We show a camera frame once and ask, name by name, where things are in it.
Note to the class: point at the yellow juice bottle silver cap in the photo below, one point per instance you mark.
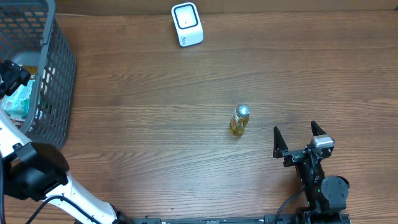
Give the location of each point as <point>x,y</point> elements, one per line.
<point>239,120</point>

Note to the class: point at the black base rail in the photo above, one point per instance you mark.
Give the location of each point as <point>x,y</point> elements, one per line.
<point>267,219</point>

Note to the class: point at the grey plastic mesh basket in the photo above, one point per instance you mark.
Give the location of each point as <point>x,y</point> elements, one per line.
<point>30,35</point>

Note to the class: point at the red white packet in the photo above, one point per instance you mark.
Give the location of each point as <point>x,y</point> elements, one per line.
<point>17,121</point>

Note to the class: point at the brown white snack packet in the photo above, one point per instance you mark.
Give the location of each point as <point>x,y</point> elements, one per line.
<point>31,69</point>

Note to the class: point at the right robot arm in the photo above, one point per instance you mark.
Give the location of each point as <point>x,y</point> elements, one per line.
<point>326,196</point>

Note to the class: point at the teal white snack packet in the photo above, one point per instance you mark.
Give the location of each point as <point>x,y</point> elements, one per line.
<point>16,106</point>

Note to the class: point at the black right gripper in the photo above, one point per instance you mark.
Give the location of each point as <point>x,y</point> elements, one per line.
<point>300,154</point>

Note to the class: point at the white barcode scanner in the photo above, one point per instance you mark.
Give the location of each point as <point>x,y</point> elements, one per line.
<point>187,24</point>

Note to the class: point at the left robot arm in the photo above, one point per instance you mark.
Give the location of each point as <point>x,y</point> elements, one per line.
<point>40,172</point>

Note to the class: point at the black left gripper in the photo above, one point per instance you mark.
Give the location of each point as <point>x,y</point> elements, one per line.
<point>14,74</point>

